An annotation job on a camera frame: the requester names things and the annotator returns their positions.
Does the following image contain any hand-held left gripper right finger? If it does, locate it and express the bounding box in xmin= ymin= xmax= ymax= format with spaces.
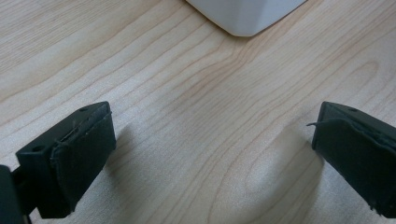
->
xmin=306 ymin=101 xmax=396 ymax=218

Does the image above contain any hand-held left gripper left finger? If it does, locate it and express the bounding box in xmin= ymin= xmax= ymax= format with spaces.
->
xmin=15 ymin=101 xmax=118 ymax=219

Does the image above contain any white box corner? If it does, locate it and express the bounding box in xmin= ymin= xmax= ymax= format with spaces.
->
xmin=185 ymin=0 xmax=308 ymax=38

